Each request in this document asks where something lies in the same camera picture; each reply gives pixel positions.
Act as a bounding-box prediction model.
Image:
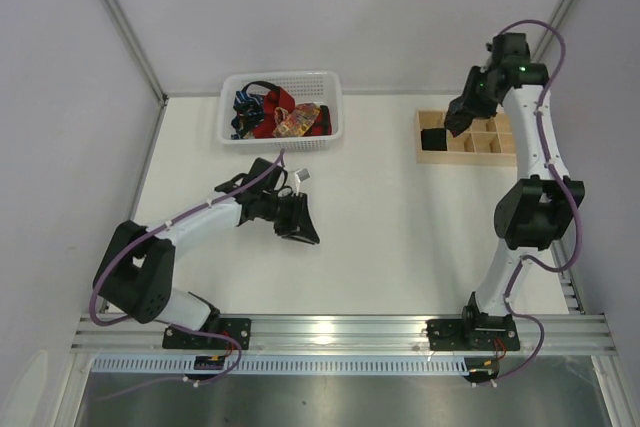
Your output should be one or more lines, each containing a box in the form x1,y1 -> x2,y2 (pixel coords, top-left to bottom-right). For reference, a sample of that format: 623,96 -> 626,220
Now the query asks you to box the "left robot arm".
89,156 -> 320,351

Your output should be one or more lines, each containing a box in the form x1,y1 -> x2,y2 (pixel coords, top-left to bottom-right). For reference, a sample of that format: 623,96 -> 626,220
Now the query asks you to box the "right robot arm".
428,31 -> 585,351

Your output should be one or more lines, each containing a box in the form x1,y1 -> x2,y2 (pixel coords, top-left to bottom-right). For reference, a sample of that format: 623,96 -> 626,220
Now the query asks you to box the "rolled black tie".
420,128 -> 447,152

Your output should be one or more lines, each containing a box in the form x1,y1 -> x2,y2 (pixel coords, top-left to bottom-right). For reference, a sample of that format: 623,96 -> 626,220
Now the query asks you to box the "wooden compartment box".
414,110 -> 516,167

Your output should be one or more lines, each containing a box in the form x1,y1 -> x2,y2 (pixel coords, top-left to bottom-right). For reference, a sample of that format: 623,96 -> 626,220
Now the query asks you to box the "colourful patterned tie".
273,103 -> 321,138

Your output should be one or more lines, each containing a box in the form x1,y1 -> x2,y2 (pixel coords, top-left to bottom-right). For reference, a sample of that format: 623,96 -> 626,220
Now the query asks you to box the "blue striped tie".
231,91 -> 265,140

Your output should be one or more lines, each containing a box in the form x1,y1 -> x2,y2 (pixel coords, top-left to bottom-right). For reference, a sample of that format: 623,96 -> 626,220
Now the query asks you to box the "red tie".
252,87 -> 333,139

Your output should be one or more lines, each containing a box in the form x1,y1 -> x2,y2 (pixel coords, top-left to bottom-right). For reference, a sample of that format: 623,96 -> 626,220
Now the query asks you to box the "white plastic basket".
216,71 -> 344,152

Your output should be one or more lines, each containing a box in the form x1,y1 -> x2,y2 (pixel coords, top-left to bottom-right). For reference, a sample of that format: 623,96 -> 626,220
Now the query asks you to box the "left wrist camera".
293,168 -> 310,193

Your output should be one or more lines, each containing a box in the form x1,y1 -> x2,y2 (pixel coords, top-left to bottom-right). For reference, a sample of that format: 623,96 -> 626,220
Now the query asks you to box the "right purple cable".
469,19 -> 586,388

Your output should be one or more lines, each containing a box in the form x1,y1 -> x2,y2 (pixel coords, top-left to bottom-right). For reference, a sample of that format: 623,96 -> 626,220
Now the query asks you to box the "purple cable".
469,19 -> 586,388
88,149 -> 289,401

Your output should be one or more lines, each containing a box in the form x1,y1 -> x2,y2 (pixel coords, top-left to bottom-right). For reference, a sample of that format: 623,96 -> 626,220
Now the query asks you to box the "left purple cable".
88,149 -> 289,401

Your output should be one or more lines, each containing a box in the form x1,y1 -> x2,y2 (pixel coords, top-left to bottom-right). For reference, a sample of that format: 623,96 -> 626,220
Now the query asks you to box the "white slotted cable duct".
91,354 -> 469,376

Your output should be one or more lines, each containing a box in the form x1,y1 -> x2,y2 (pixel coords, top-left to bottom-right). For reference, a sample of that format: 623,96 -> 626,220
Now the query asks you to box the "aluminium mounting rail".
71,314 -> 616,356

